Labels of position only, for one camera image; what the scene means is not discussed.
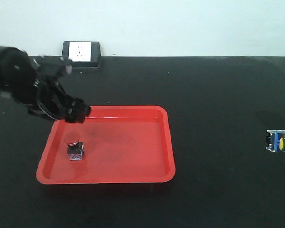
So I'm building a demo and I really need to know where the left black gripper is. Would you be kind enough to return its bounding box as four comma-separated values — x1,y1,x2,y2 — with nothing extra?
28,56,91,124

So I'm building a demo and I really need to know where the red mushroom push button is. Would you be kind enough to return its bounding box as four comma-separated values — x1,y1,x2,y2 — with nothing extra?
64,132,84,161

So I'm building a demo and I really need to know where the yellow mushroom push button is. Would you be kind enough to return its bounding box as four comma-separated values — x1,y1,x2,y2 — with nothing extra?
266,130,285,153

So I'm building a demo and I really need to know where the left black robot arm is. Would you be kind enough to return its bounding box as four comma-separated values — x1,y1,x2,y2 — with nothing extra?
0,46,91,123

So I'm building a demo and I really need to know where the black desktop power socket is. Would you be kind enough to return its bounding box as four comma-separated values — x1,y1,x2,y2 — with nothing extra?
62,41,102,69

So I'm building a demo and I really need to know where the red plastic tray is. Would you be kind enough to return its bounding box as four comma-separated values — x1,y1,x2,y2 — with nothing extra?
36,106,176,185

